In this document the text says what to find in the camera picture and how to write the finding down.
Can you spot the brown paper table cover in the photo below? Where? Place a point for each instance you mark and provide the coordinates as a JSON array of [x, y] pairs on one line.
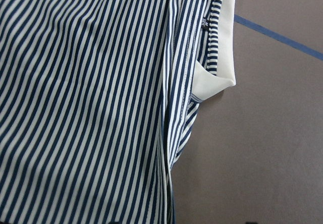
[[255, 152]]

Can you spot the navy white striped polo shirt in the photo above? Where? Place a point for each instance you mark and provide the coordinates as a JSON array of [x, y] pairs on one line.
[[98, 100]]

